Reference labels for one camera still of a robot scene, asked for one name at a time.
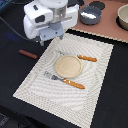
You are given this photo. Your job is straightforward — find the pink board mat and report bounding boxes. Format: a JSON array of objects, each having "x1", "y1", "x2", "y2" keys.
[{"x1": 72, "y1": 0, "x2": 128, "y2": 43}]

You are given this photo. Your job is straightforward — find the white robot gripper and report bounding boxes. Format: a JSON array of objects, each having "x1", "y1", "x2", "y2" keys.
[{"x1": 23, "y1": 2, "x2": 79, "y2": 46}]

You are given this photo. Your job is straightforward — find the black round lid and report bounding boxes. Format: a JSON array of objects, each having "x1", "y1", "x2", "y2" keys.
[{"x1": 89, "y1": 1, "x2": 105, "y2": 10}]

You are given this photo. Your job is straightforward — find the grey frying pan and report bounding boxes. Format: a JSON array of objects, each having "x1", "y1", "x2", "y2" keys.
[{"x1": 80, "y1": 0, "x2": 102, "y2": 25}]

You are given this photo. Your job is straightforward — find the beige round plate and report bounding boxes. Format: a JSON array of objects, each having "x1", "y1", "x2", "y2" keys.
[{"x1": 55, "y1": 55, "x2": 83, "y2": 78}]

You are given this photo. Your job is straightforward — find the knife with orange handle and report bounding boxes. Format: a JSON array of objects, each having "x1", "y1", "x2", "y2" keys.
[{"x1": 56, "y1": 50, "x2": 97, "y2": 62}]

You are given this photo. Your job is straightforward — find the brown sausage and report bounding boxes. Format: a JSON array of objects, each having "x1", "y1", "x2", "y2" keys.
[{"x1": 19, "y1": 50, "x2": 38, "y2": 59}]

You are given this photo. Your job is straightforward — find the white woven placemat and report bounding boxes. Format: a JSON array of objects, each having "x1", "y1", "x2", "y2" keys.
[{"x1": 13, "y1": 33, "x2": 113, "y2": 128}]

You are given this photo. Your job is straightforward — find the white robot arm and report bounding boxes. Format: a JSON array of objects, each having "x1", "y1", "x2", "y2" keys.
[{"x1": 23, "y1": 0, "x2": 79, "y2": 46}]

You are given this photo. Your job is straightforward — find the fork with orange handle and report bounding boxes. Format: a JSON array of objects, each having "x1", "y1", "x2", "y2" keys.
[{"x1": 44, "y1": 71, "x2": 85, "y2": 89}]

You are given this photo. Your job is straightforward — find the beige bowl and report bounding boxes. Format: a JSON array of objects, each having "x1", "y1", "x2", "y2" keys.
[{"x1": 118, "y1": 4, "x2": 128, "y2": 30}]

